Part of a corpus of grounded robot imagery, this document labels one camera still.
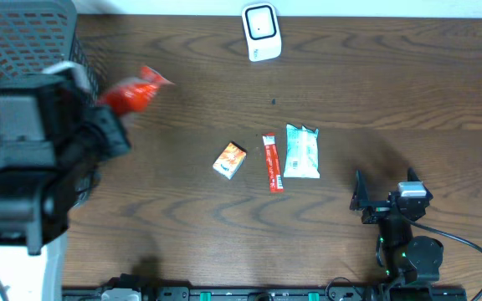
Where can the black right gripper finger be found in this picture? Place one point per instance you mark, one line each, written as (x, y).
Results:
(360, 197)
(411, 174)

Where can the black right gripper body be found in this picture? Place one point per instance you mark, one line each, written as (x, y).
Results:
(376, 213)

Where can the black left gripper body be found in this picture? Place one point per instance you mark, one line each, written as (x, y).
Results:
(95, 135)

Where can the mint green snack packet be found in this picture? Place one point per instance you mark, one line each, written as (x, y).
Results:
(302, 158)

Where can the red stick packet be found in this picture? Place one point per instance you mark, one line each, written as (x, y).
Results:
(272, 163)

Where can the red snack bag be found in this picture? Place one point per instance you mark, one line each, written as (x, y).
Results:
(133, 95)

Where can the orange white small packet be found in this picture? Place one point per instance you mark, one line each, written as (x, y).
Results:
(229, 161)

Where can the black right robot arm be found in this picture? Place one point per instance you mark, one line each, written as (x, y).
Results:
(409, 259)

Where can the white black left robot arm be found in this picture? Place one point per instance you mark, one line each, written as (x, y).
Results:
(34, 220)

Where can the white barcode scanner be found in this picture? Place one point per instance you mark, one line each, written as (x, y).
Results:
(262, 33)

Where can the grey plastic mesh basket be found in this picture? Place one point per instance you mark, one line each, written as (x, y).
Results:
(35, 35)

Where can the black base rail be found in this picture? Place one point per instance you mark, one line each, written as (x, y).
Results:
(336, 293)

